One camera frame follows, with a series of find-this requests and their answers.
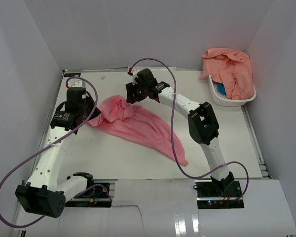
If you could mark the blue cloth in basket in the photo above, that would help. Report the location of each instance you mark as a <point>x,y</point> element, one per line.
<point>221,88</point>

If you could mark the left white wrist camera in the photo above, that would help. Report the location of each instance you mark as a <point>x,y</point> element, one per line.
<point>76,85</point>

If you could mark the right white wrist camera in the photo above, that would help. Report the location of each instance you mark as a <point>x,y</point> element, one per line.
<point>133,76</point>

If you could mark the salmon orange t shirt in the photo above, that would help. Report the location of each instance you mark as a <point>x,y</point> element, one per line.
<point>232,69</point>

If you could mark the pink t shirt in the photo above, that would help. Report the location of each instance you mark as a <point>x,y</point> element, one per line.
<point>138,125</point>

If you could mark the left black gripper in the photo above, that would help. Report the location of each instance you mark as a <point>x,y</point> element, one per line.
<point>89,99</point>

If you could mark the black label sticker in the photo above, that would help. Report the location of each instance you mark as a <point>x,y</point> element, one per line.
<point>68,75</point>

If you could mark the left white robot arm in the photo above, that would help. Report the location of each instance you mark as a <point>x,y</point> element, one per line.
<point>42,194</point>

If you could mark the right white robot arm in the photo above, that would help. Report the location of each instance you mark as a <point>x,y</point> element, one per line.
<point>202,122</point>

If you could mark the white plastic basket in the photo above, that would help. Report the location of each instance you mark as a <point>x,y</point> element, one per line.
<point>222,100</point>

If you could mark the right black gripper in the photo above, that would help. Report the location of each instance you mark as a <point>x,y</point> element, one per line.
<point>130,89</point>

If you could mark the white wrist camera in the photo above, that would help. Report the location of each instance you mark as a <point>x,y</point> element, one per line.
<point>76,85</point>
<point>133,76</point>

